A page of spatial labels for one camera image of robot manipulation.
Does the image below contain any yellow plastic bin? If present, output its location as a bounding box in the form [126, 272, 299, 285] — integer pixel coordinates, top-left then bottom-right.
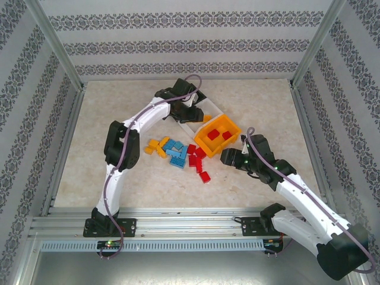
[193, 114, 242, 158]

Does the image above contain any black plastic bin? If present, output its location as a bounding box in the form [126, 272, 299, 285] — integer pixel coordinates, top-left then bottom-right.
[162, 85, 208, 123]

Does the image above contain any white plastic bin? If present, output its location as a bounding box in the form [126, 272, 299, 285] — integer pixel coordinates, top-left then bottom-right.
[177, 97, 226, 140]

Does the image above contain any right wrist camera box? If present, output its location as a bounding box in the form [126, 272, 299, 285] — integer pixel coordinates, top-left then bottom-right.
[242, 134, 271, 159]

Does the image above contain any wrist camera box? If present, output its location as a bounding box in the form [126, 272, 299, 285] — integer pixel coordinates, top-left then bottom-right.
[173, 78, 200, 107]
[242, 134, 271, 159]

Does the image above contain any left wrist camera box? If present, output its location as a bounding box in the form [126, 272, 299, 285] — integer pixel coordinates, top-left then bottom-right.
[173, 78, 200, 107]

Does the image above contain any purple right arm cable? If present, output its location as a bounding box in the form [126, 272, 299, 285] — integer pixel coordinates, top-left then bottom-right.
[245, 126, 376, 274]

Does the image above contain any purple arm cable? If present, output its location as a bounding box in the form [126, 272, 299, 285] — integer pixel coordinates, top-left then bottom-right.
[245, 126, 376, 274]
[99, 74, 205, 261]

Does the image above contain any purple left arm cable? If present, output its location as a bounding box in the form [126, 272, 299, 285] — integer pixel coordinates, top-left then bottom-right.
[99, 74, 205, 261]

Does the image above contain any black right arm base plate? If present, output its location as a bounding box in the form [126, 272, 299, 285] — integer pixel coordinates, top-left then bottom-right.
[240, 216, 286, 238]

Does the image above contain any aluminium mounting rail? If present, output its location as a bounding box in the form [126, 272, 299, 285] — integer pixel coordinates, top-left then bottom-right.
[28, 207, 351, 238]

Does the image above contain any slotted grey cable duct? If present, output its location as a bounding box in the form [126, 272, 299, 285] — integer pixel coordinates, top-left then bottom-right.
[40, 239, 265, 252]

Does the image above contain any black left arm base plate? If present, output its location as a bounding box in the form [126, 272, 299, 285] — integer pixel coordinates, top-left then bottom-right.
[83, 218, 137, 238]

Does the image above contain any aluminium side rail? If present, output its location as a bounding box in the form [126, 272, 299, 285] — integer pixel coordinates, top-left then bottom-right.
[40, 84, 87, 217]

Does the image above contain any aluminium frame post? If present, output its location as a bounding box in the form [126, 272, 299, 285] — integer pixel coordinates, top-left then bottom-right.
[23, 0, 87, 91]
[290, 0, 347, 88]

